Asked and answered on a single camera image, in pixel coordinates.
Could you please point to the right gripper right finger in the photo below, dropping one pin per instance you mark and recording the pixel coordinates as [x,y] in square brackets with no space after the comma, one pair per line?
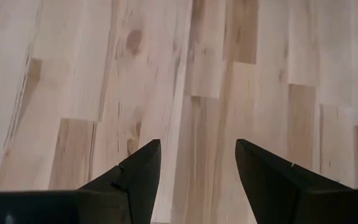
[275,193]

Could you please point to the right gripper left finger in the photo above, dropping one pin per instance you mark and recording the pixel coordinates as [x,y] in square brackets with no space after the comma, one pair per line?
[135,186]

